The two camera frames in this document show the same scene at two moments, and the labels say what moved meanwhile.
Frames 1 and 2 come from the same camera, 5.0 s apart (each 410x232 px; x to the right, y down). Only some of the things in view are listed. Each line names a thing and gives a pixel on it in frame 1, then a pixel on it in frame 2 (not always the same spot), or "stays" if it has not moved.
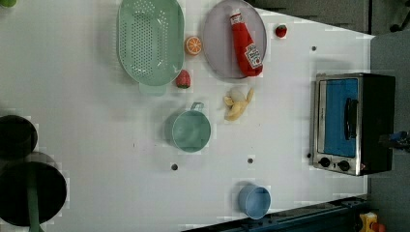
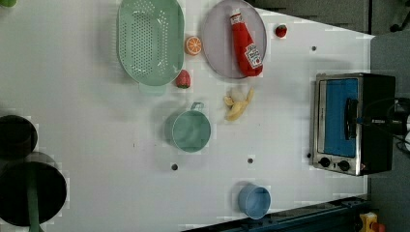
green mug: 189,130 stays
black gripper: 398,139 → 386,121
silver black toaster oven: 351,114 stays
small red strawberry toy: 281,30 stays
